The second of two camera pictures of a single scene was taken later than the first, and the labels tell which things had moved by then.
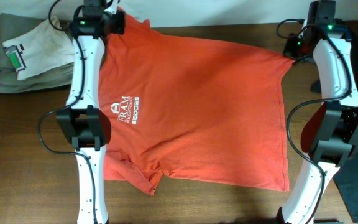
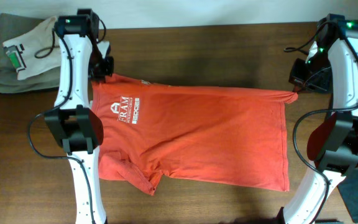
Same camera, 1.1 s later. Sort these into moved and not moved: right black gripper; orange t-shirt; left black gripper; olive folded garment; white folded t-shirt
Moved: left black gripper; right black gripper; orange t-shirt
Not moved: white folded t-shirt; olive folded garment
